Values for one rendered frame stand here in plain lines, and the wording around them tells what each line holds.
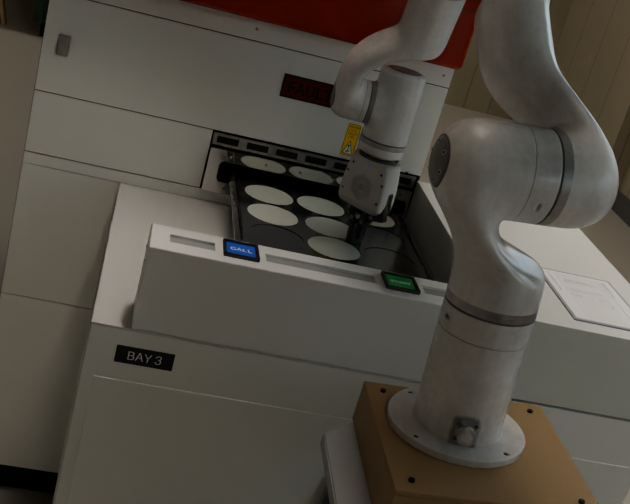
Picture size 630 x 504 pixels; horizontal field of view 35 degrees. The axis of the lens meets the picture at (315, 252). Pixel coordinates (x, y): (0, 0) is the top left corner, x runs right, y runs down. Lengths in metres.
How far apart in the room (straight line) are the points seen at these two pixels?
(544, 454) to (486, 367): 0.18
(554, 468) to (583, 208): 0.35
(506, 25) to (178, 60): 0.89
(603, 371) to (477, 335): 0.49
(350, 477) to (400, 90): 0.73
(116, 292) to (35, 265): 0.58
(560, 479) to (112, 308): 0.72
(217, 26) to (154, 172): 0.33
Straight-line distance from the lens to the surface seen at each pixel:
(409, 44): 1.72
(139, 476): 1.70
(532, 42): 1.33
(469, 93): 8.09
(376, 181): 1.83
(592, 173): 1.25
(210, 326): 1.56
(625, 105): 6.47
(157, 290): 1.53
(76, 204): 2.16
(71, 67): 2.08
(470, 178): 1.19
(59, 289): 2.24
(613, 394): 1.77
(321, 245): 1.84
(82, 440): 1.67
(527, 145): 1.22
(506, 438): 1.40
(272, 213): 1.93
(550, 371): 1.70
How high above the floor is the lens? 1.55
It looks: 21 degrees down
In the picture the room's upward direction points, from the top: 16 degrees clockwise
